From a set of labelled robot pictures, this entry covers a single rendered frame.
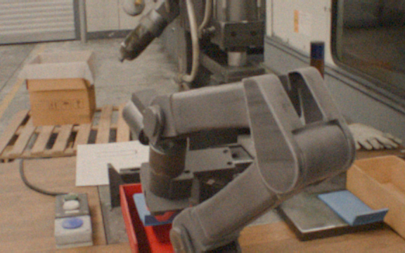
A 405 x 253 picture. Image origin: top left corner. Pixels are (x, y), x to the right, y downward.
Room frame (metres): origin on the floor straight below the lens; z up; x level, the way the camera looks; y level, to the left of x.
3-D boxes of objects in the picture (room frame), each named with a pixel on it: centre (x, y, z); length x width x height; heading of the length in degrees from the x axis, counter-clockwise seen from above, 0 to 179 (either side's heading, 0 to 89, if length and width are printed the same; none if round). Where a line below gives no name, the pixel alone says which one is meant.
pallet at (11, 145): (4.16, 1.09, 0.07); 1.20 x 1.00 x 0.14; 7
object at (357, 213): (0.97, -0.28, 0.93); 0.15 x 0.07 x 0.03; 16
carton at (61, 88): (4.46, 1.16, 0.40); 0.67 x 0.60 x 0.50; 5
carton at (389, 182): (1.00, -0.40, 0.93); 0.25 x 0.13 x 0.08; 13
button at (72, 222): (0.92, 0.25, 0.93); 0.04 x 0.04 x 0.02
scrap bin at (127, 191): (0.92, 0.09, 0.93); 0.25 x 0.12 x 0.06; 13
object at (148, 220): (0.94, 0.09, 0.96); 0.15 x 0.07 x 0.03; 14
